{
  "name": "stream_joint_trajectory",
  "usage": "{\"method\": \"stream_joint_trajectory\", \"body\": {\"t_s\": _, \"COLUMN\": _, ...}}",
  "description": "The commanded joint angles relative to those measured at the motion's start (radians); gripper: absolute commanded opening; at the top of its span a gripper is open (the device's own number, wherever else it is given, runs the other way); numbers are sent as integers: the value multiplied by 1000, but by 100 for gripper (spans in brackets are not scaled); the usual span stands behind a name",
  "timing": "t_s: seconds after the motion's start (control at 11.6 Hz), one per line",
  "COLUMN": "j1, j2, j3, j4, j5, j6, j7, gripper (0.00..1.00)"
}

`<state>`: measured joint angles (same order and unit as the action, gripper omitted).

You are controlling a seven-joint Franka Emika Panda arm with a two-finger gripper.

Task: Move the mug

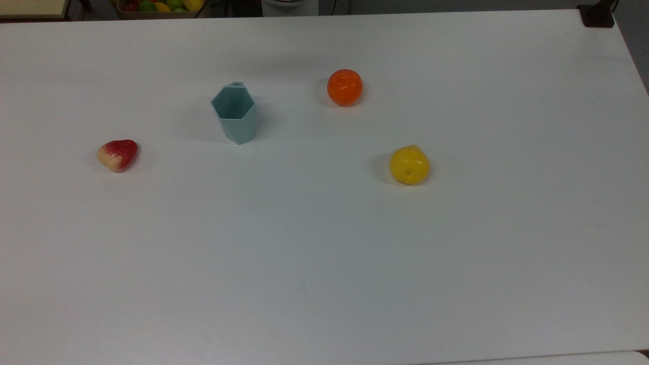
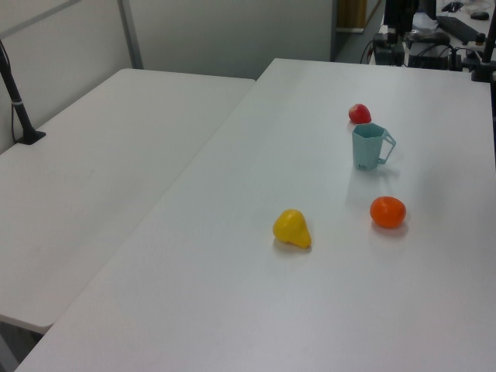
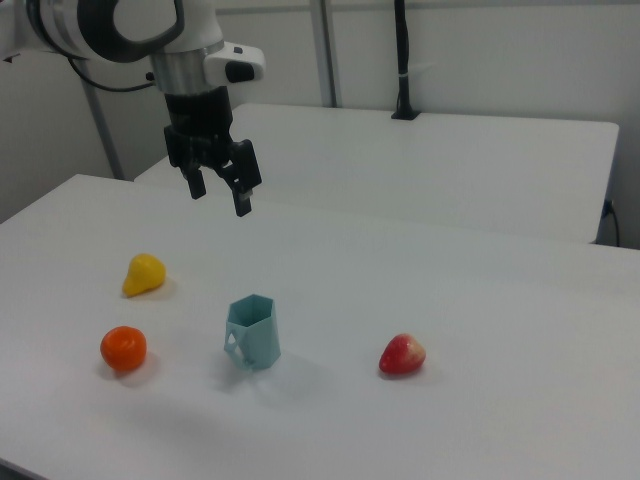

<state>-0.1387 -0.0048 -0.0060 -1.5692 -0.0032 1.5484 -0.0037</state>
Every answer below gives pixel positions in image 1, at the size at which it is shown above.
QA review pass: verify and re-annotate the teal hexagonal mug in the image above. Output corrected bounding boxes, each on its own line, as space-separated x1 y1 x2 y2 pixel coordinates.
211 82 257 145

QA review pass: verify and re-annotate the yellow toy pear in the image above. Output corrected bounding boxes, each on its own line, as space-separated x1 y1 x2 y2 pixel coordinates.
389 144 430 186

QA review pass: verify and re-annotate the orange toy fruit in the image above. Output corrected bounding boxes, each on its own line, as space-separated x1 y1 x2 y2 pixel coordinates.
327 69 364 107

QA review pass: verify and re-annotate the red and cream peach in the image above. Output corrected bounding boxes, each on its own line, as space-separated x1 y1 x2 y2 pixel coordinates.
97 139 138 173

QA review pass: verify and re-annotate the fruit bowl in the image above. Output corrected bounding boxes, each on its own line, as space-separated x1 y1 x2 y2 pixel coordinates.
115 0 206 20

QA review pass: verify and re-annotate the black clamp pole stand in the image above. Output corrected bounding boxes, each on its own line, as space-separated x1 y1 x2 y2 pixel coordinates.
577 0 618 28

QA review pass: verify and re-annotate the beige board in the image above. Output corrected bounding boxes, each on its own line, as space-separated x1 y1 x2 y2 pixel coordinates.
0 0 72 21

